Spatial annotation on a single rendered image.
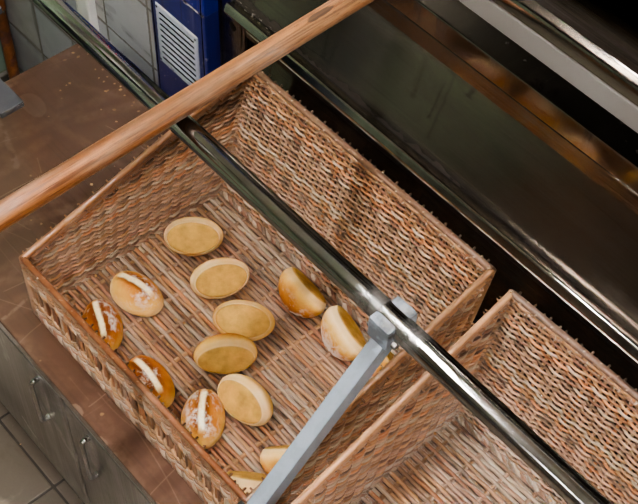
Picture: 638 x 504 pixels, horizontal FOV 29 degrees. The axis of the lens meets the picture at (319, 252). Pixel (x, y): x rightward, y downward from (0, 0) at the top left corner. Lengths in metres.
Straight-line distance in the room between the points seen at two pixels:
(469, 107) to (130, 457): 0.73
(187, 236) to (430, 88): 0.54
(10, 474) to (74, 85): 0.79
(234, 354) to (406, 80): 0.51
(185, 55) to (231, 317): 0.51
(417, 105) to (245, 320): 0.46
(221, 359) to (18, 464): 0.78
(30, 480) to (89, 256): 0.67
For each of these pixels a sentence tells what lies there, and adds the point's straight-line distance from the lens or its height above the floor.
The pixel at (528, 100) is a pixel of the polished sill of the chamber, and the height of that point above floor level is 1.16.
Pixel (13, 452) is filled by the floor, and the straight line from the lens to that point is 2.63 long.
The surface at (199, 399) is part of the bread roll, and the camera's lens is 1.89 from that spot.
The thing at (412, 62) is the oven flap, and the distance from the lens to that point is 1.76.
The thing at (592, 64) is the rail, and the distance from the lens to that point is 1.26.
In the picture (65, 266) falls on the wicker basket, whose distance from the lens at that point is 2.04.
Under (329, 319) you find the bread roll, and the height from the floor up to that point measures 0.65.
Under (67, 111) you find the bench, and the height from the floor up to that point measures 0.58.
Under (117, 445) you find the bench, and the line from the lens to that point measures 1.94.
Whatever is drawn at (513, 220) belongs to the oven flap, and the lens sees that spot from 1.71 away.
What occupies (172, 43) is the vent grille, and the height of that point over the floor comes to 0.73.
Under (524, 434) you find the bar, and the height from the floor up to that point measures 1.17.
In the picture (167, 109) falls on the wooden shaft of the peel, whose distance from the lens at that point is 1.48.
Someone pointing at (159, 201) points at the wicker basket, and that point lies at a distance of 2.09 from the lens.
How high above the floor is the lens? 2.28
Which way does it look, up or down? 53 degrees down
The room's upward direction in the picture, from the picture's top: 3 degrees clockwise
